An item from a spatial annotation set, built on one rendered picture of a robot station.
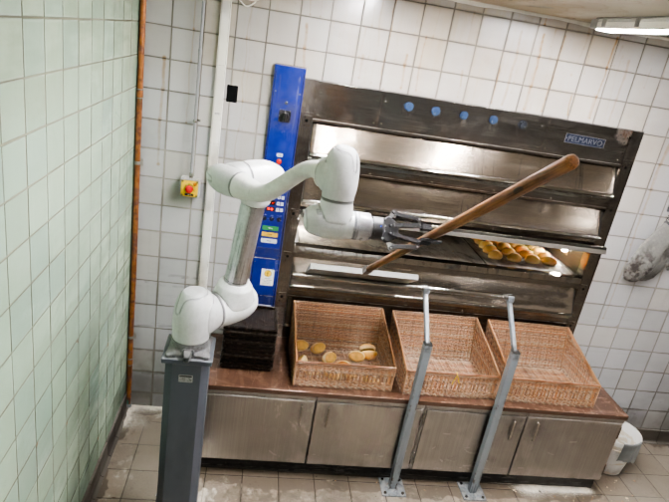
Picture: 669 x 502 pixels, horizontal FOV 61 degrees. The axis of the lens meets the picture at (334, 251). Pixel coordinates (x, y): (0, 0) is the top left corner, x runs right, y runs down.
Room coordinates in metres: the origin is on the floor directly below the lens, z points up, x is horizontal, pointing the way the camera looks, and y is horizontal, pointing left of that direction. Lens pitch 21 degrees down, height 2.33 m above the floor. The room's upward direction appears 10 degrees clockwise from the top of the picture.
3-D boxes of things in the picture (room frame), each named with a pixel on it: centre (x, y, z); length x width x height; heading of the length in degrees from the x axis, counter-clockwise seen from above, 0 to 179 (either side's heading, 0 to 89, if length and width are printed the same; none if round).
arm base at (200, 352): (2.07, 0.54, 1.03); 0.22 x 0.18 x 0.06; 10
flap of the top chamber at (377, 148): (3.19, -0.66, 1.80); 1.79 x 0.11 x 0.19; 99
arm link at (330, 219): (1.70, 0.04, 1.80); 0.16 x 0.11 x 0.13; 99
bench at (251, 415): (2.89, -0.59, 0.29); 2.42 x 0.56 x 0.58; 99
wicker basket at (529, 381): (3.03, -1.32, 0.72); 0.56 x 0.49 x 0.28; 99
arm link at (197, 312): (2.10, 0.53, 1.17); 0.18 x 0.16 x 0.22; 140
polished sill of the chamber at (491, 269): (3.21, -0.65, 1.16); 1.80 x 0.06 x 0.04; 99
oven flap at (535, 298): (3.19, -0.66, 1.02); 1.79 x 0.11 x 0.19; 99
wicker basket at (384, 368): (2.83, -0.12, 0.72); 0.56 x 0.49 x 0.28; 101
